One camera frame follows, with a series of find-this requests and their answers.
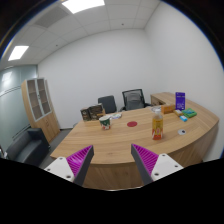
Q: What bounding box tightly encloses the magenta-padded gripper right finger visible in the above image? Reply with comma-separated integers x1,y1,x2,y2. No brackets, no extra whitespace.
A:
130,143,184,186

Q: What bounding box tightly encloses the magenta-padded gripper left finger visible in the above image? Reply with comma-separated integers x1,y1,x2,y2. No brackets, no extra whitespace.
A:
44,144,95,187

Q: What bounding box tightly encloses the yellow-labelled tea drink bottle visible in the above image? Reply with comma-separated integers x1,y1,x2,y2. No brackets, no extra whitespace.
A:
151,106,164,141

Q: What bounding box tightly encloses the black leather sofa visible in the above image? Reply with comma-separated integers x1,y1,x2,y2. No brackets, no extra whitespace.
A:
4,127,51,167

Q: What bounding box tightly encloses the green flat package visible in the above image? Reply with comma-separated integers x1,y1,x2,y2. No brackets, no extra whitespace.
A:
181,107,198,119

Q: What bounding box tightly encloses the green and white patterned mug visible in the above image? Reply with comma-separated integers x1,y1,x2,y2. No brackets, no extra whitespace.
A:
98,115,113,131

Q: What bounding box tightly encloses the kraft brown printed box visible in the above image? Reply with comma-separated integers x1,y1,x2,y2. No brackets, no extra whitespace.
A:
89,110,106,121

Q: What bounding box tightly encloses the wooden glass-door cabinet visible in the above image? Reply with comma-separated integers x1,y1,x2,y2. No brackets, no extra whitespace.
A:
21,77,61,144

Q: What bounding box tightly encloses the tall purple box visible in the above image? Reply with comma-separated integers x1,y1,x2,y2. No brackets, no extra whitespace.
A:
175,92,186,112

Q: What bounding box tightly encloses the wooden side desk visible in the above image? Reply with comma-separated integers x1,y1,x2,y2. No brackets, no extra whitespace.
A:
150,92,178,108

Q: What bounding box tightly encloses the black mesh office chair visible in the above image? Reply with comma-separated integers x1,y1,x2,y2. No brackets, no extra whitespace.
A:
119,88,151,112

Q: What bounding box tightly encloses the dark padded office chair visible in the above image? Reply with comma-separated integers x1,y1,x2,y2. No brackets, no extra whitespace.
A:
97,95,118,114

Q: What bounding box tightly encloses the rectangular ceiling light panel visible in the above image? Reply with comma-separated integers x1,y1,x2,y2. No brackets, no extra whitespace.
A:
7,45,30,62
61,0,106,15

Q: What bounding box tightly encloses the ceiling air vent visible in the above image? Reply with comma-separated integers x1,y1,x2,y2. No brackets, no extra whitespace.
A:
34,5,70,29

